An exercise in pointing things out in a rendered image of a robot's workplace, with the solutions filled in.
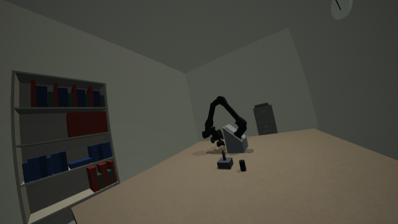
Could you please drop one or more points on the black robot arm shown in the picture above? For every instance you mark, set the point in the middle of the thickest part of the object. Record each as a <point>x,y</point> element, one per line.
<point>209,123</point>

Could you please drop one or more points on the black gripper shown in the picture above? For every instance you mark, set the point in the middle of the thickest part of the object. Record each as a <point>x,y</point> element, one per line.
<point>219,135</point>

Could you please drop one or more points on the black cylinder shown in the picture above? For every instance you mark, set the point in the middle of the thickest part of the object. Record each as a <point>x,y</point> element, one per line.
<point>242,165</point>

